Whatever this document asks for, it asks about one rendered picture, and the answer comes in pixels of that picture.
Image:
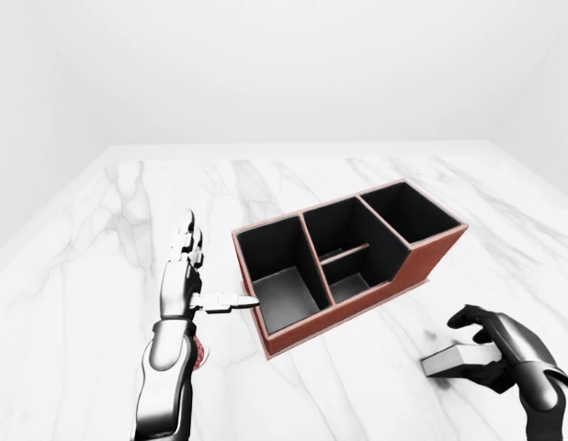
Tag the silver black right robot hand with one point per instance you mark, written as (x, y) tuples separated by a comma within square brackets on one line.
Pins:
[(511, 337)]

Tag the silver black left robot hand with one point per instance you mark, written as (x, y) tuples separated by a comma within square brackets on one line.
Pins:
[(176, 287)]

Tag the white book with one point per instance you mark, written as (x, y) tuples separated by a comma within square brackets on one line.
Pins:
[(454, 359)]

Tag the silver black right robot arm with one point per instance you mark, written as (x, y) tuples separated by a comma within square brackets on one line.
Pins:
[(548, 399)]

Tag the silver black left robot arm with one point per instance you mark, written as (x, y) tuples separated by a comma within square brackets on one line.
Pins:
[(166, 381)]

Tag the red-brown desk caddy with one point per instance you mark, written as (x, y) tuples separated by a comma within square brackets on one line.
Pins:
[(346, 266)]

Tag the red patterned round object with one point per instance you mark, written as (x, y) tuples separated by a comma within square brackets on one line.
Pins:
[(199, 353)]

